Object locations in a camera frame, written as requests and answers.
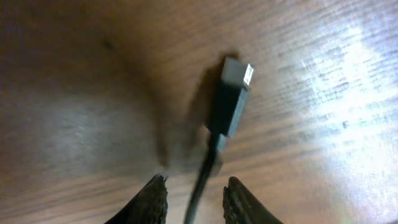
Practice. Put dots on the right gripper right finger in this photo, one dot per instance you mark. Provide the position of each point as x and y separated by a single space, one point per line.
242 207

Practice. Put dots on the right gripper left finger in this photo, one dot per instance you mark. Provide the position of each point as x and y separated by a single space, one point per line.
148 206

